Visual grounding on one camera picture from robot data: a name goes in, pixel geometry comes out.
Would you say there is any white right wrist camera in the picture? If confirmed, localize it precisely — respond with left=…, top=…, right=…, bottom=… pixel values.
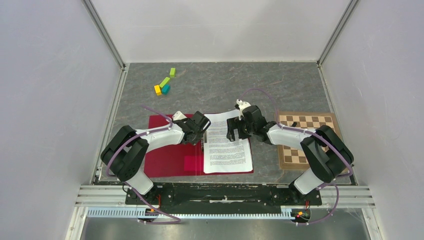
left=234, top=99, right=251, bottom=120

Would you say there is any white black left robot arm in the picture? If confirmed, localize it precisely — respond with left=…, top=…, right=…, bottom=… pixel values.
left=100, top=111, right=211, bottom=204

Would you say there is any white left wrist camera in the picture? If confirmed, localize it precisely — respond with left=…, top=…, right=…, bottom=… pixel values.
left=172, top=111, right=187, bottom=121

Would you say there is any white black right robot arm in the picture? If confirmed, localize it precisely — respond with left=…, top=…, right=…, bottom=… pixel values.
left=226, top=104, right=354, bottom=204

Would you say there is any wooden chessboard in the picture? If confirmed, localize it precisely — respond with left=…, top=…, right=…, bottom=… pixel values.
left=277, top=111, right=342, bottom=171

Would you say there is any printed text paper sheet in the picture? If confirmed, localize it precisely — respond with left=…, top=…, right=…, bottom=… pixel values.
left=203, top=109, right=253, bottom=174

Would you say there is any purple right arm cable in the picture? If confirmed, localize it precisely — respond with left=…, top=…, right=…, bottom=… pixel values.
left=240, top=88, right=355, bottom=226

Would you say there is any red clip file folder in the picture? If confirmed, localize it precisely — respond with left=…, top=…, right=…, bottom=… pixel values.
left=143, top=113, right=255, bottom=179

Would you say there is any light green block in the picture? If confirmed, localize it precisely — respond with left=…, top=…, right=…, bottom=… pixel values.
left=169, top=67, right=176, bottom=78

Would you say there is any aluminium frame rail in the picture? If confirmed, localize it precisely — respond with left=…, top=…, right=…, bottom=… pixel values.
left=75, top=185, right=376, bottom=220

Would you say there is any orange yellow block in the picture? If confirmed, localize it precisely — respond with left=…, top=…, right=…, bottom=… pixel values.
left=154, top=85, right=162, bottom=96

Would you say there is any teal block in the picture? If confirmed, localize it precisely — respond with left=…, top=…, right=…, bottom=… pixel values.
left=161, top=84, right=171, bottom=95

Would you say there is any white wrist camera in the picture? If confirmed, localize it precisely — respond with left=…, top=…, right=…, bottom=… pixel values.
left=172, top=111, right=187, bottom=121
left=234, top=99, right=251, bottom=120

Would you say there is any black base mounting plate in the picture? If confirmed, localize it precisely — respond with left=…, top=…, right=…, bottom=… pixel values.
left=142, top=182, right=322, bottom=207

